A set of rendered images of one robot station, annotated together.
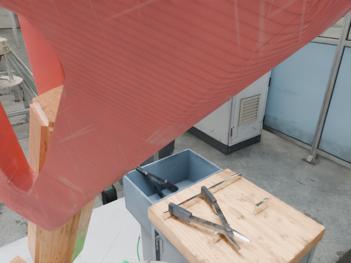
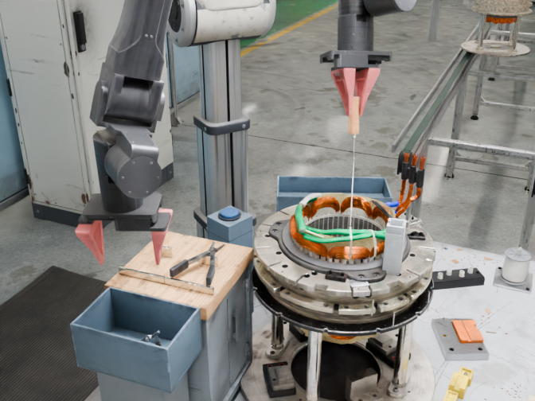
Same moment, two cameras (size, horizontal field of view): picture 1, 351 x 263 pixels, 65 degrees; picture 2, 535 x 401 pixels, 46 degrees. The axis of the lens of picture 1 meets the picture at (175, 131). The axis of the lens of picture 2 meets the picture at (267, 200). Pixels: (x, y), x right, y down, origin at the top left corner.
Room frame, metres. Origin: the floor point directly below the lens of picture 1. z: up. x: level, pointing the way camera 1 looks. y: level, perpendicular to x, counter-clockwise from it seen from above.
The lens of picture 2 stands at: (0.69, 0.79, 1.67)
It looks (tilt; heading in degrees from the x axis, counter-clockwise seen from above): 27 degrees down; 238
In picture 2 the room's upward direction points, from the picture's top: straight up
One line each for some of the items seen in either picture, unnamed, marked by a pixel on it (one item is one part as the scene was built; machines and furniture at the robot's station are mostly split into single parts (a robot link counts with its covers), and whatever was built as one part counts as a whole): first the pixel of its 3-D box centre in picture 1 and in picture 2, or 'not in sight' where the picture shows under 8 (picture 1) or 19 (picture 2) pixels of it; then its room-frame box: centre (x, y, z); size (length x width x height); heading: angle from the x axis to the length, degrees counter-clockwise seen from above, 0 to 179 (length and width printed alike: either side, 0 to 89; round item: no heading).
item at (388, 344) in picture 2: not in sight; (384, 340); (-0.05, 0.04, 0.83); 0.05 x 0.04 x 0.02; 95
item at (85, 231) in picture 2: not in sight; (107, 235); (0.47, -0.01, 1.21); 0.07 x 0.07 x 0.09; 58
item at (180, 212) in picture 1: (179, 212); (210, 274); (0.31, -0.01, 1.09); 0.04 x 0.01 x 0.02; 53
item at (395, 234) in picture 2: not in sight; (394, 246); (0.06, 0.15, 1.14); 0.03 x 0.03 x 0.09; 41
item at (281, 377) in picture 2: not in sight; (281, 375); (0.19, 0.02, 0.83); 0.05 x 0.04 x 0.02; 69
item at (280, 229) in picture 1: (232, 222); (182, 270); (0.33, -0.09, 1.05); 0.20 x 0.19 x 0.02; 38
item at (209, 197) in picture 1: (208, 196); (178, 268); (0.35, -0.05, 1.09); 0.04 x 0.01 x 0.02; 23
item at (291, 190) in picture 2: not in sight; (329, 242); (-0.09, -0.21, 0.92); 0.25 x 0.11 x 0.28; 146
